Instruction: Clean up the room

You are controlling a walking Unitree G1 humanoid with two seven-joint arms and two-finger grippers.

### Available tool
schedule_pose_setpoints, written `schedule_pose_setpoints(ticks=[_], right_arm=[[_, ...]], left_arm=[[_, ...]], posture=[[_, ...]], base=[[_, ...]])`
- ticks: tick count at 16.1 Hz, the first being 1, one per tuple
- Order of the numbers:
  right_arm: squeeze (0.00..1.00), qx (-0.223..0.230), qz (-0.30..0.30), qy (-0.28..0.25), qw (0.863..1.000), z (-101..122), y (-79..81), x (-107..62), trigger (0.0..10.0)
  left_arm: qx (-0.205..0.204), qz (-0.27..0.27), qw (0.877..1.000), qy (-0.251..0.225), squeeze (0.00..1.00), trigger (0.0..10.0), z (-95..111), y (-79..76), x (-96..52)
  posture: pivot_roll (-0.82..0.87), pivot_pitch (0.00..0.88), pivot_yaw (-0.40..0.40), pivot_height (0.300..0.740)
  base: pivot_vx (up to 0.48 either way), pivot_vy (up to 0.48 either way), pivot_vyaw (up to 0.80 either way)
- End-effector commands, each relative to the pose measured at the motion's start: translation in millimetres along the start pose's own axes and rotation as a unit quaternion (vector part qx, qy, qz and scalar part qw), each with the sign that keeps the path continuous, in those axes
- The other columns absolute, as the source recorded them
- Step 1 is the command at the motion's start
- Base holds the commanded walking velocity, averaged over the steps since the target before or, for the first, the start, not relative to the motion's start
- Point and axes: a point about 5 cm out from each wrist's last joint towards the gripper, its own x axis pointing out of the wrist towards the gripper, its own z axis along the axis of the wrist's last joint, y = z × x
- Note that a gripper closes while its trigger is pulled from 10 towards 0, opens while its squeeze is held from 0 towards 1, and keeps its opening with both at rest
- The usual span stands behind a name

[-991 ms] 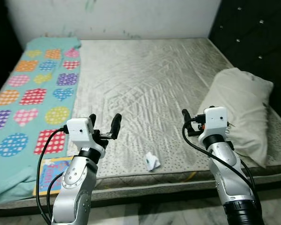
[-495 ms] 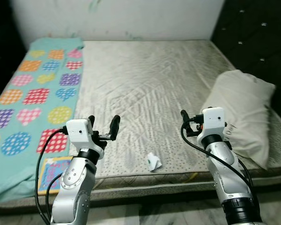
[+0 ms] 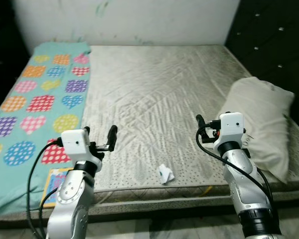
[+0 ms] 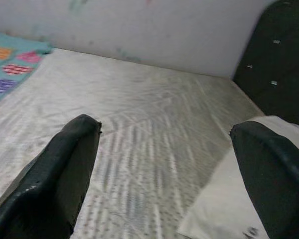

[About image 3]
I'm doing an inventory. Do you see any white pillow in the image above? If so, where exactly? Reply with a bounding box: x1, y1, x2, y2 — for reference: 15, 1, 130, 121
218, 76, 296, 184

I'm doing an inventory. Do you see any colourful children's book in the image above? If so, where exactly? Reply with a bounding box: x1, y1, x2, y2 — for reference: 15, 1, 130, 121
40, 167, 75, 209

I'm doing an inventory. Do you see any grey patterned mattress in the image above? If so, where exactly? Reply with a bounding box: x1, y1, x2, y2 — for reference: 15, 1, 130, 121
0, 45, 299, 218

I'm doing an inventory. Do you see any crumpled white paper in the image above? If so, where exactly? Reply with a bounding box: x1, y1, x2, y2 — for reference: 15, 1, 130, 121
158, 163, 175, 185

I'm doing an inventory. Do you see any teal heart-print blanket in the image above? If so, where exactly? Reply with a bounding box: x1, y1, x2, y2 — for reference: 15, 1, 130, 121
0, 41, 93, 215

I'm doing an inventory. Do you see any black tufted headboard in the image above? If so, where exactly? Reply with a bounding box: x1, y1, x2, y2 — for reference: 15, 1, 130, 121
224, 0, 299, 138

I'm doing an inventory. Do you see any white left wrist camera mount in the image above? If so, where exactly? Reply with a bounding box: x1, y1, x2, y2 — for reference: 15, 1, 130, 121
60, 128, 103, 173

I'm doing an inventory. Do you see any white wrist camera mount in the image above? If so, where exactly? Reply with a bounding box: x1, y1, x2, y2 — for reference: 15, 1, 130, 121
213, 112, 246, 155
60, 128, 103, 173

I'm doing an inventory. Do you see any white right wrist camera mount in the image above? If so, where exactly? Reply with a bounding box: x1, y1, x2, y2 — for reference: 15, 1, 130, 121
213, 112, 246, 155

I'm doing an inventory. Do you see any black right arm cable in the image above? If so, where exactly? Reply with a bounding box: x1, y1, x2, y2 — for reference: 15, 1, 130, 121
196, 127, 275, 206

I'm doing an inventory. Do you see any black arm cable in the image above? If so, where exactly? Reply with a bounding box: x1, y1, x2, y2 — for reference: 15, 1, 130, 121
196, 127, 275, 206
26, 139, 65, 239

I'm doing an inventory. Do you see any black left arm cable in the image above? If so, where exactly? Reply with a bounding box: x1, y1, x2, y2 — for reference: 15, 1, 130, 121
26, 139, 65, 239

